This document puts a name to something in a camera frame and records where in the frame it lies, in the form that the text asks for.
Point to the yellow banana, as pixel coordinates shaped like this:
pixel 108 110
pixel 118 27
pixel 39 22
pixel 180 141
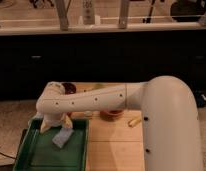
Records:
pixel 134 121

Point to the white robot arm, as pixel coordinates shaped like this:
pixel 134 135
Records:
pixel 171 129

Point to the dark red bowl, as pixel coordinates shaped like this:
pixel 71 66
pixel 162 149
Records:
pixel 69 88

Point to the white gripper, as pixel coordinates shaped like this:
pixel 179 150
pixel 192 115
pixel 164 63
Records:
pixel 54 121

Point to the green round fruit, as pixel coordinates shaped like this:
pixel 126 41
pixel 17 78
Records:
pixel 98 86

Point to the white bottle on shelf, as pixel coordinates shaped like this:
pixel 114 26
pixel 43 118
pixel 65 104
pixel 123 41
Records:
pixel 88 12

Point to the black cabinet front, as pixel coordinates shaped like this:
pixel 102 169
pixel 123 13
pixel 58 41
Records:
pixel 28 62

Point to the brown wooden bowl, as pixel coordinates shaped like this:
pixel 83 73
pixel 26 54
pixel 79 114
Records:
pixel 111 115

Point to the green plastic tray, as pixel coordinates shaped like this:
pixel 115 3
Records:
pixel 37 152

